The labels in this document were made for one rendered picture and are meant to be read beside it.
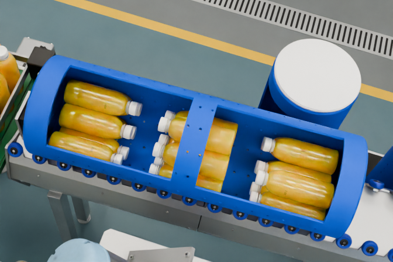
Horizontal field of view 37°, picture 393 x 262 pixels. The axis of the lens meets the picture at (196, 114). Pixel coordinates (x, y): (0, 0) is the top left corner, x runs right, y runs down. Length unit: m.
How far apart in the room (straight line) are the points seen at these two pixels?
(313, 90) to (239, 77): 1.28
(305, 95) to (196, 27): 1.52
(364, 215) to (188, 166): 0.60
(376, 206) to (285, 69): 0.50
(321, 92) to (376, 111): 1.35
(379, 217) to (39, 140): 1.00
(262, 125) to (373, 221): 0.44
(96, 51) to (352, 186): 1.93
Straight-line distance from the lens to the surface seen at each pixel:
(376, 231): 1.81
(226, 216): 1.70
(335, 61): 1.92
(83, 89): 1.63
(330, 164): 1.60
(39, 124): 1.53
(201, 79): 3.03
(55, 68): 1.57
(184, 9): 3.31
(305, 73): 1.86
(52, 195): 2.05
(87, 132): 1.65
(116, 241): 1.43
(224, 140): 1.51
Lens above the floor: 2.51
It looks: 59 degrees down
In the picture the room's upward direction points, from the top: 10 degrees clockwise
